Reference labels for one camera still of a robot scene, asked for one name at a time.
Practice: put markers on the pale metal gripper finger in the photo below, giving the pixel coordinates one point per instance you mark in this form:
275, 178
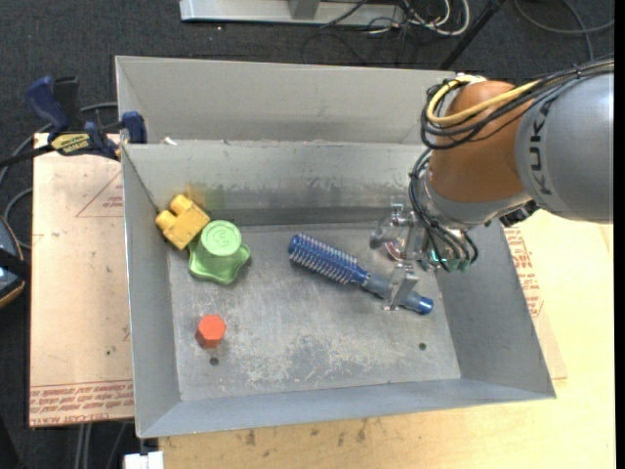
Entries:
401, 286
382, 236

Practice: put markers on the blue round hairbrush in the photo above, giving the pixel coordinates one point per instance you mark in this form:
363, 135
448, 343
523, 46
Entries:
324, 259

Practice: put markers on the grey metal bin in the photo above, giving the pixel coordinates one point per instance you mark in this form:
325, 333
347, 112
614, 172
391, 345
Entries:
312, 330

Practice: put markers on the green upturned toy cup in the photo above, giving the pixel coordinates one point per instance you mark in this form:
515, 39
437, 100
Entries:
220, 252

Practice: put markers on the red hexagonal block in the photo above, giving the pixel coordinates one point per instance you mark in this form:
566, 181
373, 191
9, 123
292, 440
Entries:
211, 331

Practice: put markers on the yellow toy building block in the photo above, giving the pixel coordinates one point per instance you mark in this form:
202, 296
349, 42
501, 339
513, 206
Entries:
184, 223

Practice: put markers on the brown cardboard board, red print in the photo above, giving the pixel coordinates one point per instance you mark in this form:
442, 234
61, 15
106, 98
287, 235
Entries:
78, 286

